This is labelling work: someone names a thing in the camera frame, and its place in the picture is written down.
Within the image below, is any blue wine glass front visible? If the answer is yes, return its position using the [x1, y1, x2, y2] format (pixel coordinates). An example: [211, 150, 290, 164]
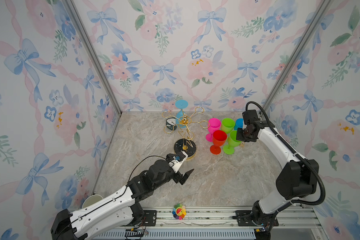
[234, 118, 244, 131]

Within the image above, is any green wine glass front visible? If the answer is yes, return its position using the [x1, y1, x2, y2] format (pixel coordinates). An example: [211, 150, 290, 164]
[221, 118, 236, 135]

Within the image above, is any green wine glass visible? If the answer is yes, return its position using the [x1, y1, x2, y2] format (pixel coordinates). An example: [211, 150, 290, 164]
[221, 118, 236, 135]
[223, 130, 241, 155]

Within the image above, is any green wine glass back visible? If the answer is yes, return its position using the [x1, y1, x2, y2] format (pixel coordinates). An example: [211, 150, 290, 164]
[223, 130, 241, 155]

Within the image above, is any red wine glass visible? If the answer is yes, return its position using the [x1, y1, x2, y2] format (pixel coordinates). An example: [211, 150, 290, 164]
[210, 130, 228, 155]

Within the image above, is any magenta wine glass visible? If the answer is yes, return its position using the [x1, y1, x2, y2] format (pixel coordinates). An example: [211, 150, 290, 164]
[206, 118, 221, 142]

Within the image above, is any light blue wine glass back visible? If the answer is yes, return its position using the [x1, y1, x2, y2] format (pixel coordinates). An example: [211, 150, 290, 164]
[175, 100, 188, 129]

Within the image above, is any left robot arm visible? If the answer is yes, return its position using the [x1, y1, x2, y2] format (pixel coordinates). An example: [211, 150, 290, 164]
[51, 158, 193, 240]

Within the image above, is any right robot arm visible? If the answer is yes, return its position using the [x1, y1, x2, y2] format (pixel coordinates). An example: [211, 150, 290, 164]
[237, 110, 326, 232]

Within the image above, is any gold wine glass rack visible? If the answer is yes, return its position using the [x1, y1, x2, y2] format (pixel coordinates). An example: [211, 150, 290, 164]
[162, 107, 209, 159]

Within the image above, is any rainbow flower toy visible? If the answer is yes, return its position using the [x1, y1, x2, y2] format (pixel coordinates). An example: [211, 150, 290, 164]
[172, 204, 187, 220]

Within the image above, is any small black alarm clock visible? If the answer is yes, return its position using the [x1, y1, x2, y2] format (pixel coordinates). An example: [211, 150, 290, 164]
[166, 117, 177, 131]

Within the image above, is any white paper cup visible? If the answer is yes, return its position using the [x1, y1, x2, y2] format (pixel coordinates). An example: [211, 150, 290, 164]
[82, 194, 104, 209]

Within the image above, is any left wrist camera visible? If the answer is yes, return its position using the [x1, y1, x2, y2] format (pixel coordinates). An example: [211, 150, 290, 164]
[166, 151, 188, 174]

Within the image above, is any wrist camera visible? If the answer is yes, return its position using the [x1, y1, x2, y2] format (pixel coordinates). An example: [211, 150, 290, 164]
[242, 110, 260, 126]
[166, 151, 188, 174]

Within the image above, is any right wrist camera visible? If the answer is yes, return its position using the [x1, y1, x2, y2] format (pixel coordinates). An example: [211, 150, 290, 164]
[242, 110, 260, 126]

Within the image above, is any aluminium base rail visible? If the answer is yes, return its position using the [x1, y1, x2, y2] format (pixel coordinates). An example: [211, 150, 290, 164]
[77, 207, 328, 240]

